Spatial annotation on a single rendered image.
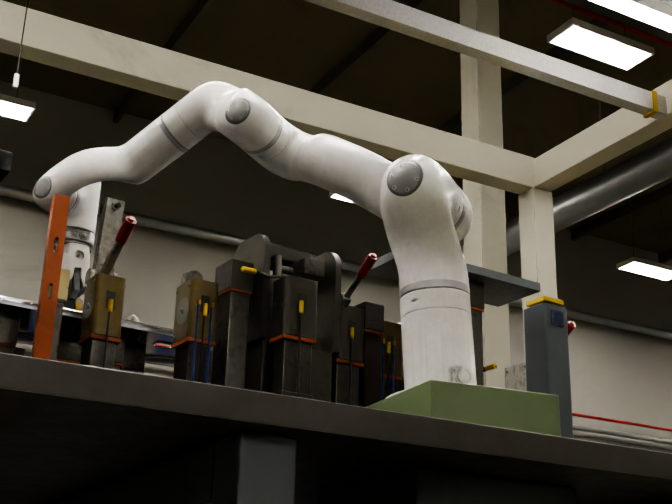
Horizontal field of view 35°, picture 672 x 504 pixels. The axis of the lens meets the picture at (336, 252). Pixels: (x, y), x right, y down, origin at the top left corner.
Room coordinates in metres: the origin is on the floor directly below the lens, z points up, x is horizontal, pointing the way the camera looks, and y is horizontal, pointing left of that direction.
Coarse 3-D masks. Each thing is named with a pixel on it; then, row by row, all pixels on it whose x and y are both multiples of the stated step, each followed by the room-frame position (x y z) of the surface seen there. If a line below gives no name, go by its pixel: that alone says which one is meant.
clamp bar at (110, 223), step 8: (104, 200) 1.88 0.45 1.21; (112, 200) 1.88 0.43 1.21; (120, 200) 1.88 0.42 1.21; (104, 208) 1.88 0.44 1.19; (112, 208) 1.88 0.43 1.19; (120, 208) 1.88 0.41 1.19; (104, 216) 1.88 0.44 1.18; (112, 216) 1.88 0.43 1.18; (120, 216) 1.89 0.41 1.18; (104, 224) 1.88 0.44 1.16; (112, 224) 1.89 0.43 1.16; (120, 224) 1.89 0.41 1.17; (104, 232) 1.88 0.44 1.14; (112, 232) 1.89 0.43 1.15; (104, 240) 1.88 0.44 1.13; (112, 240) 1.89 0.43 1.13; (96, 248) 1.90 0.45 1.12; (104, 248) 1.89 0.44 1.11; (96, 256) 1.89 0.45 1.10; (104, 256) 1.89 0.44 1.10; (96, 264) 1.89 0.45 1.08; (96, 272) 1.89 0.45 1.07; (112, 272) 1.91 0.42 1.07
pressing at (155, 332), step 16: (0, 304) 1.89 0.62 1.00; (16, 304) 1.86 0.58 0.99; (32, 304) 1.88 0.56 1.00; (32, 320) 1.99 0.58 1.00; (64, 320) 1.98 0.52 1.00; (80, 320) 1.98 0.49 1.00; (128, 320) 1.98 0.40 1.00; (32, 336) 2.09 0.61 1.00; (144, 336) 2.08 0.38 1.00; (160, 336) 2.07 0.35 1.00; (160, 352) 2.19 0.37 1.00
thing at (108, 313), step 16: (96, 288) 1.85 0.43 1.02; (112, 288) 1.86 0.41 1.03; (96, 304) 1.85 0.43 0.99; (112, 304) 1.85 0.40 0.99; (96, 320) 1.85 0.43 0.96; (112, 320) 1.86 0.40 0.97; (80, 336) 1.89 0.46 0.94; (96, 336) 1.85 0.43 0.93; (112, 336) 1.86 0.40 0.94; (96, 352) 1.86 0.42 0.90; (112, 352) 1.88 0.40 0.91; (112, 368) 1.88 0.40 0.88
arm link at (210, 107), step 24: (192, 96) 1.90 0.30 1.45; (216, 96) 1.87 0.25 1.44; (240, 96) 1.77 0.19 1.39; (168, 120) 1.92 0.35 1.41; (192, 120) 1.91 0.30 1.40; (216, 120) 1.82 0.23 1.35; (240, 120) 1.77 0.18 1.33; (264, 120) 1.78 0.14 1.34; (192, 144) 1.97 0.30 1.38; (240, 144) 1.82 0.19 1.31; (264, 144) 1.83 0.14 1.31
